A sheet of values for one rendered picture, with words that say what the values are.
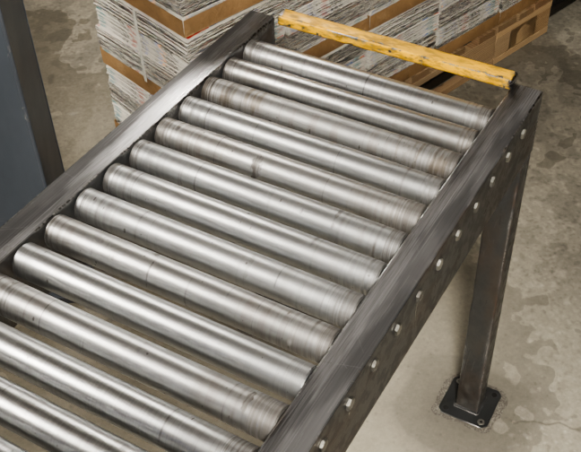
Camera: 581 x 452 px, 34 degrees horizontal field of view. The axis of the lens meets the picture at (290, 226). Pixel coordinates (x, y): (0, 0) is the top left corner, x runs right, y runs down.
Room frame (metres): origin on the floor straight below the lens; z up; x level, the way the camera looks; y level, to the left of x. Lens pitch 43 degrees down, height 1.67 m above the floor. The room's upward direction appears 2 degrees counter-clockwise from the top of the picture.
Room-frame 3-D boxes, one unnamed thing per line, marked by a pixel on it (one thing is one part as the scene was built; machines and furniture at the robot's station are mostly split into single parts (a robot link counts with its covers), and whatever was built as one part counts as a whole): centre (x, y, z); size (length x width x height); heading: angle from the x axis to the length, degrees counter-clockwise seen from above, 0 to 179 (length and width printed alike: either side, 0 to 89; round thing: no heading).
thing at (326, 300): (0.92, 0.11, 0.77); 0.47 x 0.05 x 0.05; 59
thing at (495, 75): (1.37, -0.18, 0.81); 0.43 x 0.03 x 0.02; 59
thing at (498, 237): (1.23, -0.37, 0.34); 0.06 x 0.06 x 0.68; 59
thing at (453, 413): (1.23, -0.38, 0.01); 0.14 x 0.13 x 0.01; 59
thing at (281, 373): (0.81, 0.17, 0.77); 0.47 x 0.05 x 0.05; 59
